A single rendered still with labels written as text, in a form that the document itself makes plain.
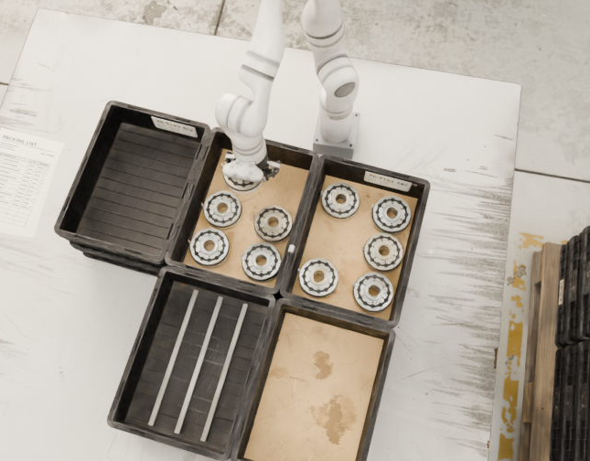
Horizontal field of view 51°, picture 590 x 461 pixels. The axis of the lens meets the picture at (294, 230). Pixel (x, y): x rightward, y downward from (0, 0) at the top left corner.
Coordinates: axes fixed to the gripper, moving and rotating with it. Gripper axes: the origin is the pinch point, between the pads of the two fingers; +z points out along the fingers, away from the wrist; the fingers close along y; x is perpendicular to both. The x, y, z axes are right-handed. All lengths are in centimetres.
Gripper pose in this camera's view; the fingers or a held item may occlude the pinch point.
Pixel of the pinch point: (255, 174)
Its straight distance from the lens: 155.8
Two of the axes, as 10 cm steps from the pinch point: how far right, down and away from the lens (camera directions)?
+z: 0.3, 3.0, 9.5
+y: -9.8, -2.0, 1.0
